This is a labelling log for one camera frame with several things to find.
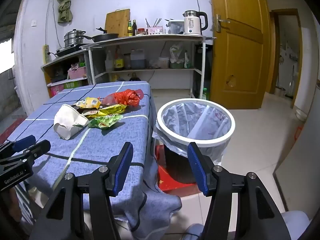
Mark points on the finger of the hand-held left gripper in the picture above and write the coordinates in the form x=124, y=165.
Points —
x=23, y=142
x=37, y=150

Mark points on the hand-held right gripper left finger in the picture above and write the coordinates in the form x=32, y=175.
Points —
x=123, y=166

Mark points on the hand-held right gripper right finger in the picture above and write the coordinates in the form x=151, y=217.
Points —
x=197, y=170

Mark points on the white-rimmed black bin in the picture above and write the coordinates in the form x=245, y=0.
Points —
x=175, y=166

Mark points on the crushed white paper cup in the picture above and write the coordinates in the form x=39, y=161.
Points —
x=67, y=120

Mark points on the white plastic bin liner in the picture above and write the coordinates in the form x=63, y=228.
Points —
x=190, y=122

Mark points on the green snack wrapper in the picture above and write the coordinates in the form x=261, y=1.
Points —
x=105, y=121

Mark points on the yellow-green snack wrapper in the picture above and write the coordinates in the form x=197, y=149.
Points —
x=111, y=109

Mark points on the red plastic bag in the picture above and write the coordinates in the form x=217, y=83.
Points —
x=125, y=97

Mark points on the yellow snack wrapper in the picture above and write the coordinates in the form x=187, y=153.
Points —
x=88, y=102

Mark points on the blue checked tablecloth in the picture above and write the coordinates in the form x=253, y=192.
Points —
x=120, y=137

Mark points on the red plastic stool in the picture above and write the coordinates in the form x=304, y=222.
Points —
x=170, y=181

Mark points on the pink cardboard box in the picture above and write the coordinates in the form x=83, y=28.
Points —
x=57, y=90

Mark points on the green cardboard box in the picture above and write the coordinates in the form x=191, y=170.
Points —
x=73, y=84

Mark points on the green plastic bottle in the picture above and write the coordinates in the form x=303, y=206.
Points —
x=205, y=94

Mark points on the pink plastic basket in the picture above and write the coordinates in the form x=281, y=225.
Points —
x=77, y=73

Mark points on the dark round jar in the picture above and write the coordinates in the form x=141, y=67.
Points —
x=135, y=78

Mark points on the yellow power strip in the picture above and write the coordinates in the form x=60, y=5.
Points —
x=46, y=53

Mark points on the wooden shelf cabinet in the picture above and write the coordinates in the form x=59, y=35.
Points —
x=65, y=58

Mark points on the black induction cooker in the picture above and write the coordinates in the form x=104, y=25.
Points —
x=66, y=51

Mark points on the soy sauce bottle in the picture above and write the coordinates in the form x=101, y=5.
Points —
x=119, y=62

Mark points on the white plastic bottle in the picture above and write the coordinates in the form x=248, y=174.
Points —
x=109, y=62

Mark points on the clear glass jar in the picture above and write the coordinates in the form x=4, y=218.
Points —
x=127, y=61

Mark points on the translucent plastic jug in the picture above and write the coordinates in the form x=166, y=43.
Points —
x=138, y=60

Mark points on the round plastic tub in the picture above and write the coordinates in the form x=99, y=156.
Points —
x=163, y=62

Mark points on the person's grey trouser leg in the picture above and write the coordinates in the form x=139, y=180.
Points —
x=295, y=226

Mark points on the steel steamer pot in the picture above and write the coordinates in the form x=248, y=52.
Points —
x=73, y=38

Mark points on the crumpled clear plastic bag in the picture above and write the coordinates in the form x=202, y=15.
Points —
x=177, y=55

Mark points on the yellow wooden door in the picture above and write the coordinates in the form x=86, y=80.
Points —
x=240, y=55

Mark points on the white metal shelf rack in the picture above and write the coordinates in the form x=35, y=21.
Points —
x=150, y=39

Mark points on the black frying pan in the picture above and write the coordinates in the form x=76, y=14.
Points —
x=105, y=37

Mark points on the red-lid jar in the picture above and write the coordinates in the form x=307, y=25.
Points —
x=141, y=32

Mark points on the yellow-label oil bottle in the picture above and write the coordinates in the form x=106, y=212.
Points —
x=129, y=30

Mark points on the dark glass bottle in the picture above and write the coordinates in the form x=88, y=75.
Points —
x=135, y=28

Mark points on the pink chopstick holder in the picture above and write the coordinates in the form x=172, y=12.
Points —
x=155, y=30

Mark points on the hanging green cloth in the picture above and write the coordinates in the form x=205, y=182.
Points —
x=64, y=7

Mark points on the wooden cutting board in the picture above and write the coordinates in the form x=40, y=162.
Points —
x=117, y=22

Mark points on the white electric kettle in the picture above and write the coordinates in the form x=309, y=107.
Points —
x=192, y=23

